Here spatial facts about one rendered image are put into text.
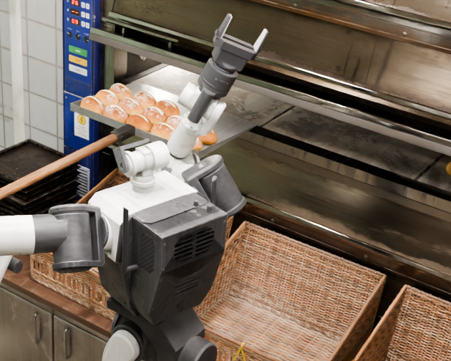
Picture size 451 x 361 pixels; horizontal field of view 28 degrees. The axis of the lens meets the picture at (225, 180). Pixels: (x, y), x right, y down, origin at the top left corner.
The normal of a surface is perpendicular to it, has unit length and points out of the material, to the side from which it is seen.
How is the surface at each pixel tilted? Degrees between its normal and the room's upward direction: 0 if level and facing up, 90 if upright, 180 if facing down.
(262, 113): 0
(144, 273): 90
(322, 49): 70
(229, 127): 0
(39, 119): 90
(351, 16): 90
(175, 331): 45
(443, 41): 90
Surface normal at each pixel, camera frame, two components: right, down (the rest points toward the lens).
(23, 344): -0.55, 0.36
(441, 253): -0.52, 0.03
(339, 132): 0.07, -0.88
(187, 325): 0.63, -0.40
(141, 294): -0.72, 0.22
